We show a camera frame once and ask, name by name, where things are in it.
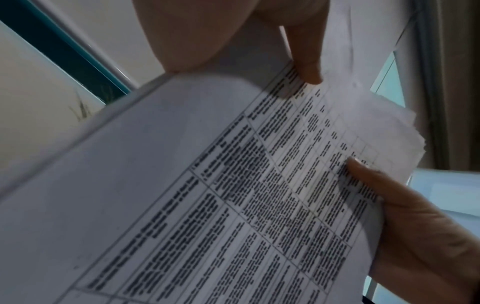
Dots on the wide grey roller blind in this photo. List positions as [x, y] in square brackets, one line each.
[112, 29]

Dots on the person's right hand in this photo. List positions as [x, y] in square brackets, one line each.
[423, 243]

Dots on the person's left hand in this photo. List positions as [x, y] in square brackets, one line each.
[195, 29]

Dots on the frosted glass partition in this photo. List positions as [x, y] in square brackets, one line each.
[450, 193]

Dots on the potted green plant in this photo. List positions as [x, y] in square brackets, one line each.
[80, 107]

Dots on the printed paper bundle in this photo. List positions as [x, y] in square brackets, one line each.
[187, 193]

